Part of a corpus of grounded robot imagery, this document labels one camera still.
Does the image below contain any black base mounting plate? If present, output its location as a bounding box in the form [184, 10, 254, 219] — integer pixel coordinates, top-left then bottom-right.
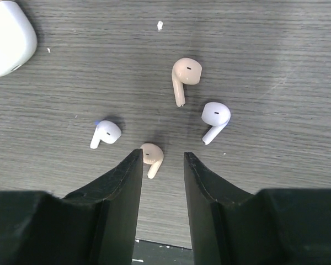
[131, 239, 194, 265]

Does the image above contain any beige earbud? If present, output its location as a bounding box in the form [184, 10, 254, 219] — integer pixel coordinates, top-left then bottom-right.
[172, 57, 202, 107]
[140, 143, 164, 179]

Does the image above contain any white earbud left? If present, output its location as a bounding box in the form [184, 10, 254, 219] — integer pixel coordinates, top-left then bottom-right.
[90, 120, 122, 149]

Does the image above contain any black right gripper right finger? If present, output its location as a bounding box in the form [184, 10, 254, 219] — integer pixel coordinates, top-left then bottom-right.
[184, 152, 331, 264]

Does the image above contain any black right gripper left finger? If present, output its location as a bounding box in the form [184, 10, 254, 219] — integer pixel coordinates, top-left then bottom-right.
[0, 149, 143, 264]

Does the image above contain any white earbud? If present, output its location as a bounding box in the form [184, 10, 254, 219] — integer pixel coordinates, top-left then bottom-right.
[201, 102, 231, 145]
[90, 120, 122, 149]

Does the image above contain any white earbud charging case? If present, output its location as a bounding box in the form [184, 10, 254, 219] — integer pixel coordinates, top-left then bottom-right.
[0, 1, 38, 77]

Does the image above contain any white earbud right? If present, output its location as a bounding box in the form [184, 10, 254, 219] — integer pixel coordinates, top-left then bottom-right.
[201, 102, 231, 145]

